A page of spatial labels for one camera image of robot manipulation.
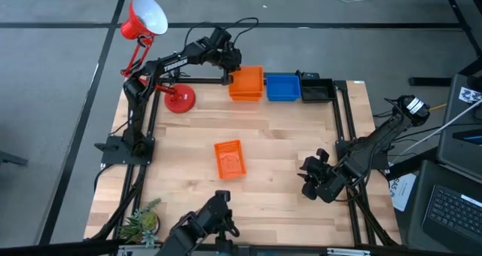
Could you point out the white printed paper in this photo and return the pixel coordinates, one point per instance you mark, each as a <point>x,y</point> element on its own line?
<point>403,195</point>

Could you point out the black articulated device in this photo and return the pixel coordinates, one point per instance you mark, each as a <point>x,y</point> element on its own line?
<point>203,222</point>

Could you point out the black table leg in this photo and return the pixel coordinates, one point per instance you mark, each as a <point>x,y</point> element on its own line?
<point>453,5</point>

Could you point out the green succulent plant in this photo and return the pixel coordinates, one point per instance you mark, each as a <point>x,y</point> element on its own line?
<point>145,220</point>

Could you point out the black gantry bar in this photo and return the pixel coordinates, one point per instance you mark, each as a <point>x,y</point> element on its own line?
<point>56,248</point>

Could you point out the black floor foot bar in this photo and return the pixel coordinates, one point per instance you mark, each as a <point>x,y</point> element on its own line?
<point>11,158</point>
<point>429,81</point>

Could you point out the black keyboard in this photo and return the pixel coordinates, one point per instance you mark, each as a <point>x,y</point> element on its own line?
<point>452,212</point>

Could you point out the dark grey equipment case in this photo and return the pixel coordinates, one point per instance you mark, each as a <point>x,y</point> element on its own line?
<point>452,154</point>

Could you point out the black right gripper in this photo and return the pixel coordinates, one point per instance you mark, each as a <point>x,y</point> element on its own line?
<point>331,182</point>

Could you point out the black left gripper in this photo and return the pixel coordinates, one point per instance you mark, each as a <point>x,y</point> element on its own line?
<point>226,56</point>

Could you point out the silver bracket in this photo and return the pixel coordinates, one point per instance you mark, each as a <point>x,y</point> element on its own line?
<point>344,252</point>

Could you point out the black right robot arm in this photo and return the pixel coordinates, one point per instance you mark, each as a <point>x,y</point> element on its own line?
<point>380,135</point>

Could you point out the black aluminium table frame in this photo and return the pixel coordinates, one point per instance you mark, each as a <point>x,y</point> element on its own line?
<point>203,81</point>

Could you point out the black plastic basket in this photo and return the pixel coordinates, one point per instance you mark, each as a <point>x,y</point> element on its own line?
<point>318,92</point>

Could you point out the small black box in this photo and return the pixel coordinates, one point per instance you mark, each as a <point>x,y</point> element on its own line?
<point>310,75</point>

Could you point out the thin white rod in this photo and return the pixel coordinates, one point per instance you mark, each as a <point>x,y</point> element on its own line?
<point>452,120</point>

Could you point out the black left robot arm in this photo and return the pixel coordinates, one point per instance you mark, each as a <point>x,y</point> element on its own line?
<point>175,64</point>

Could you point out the red desk lamp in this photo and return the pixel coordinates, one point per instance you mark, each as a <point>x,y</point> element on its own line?
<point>180,99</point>

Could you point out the black laptop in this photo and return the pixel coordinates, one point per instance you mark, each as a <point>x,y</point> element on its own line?
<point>425,173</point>

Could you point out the black and white marker sticker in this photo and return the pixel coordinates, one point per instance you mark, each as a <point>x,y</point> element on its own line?
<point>468,95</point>

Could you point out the blue plastic basket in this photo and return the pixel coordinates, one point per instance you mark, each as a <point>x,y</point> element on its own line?
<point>283,88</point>

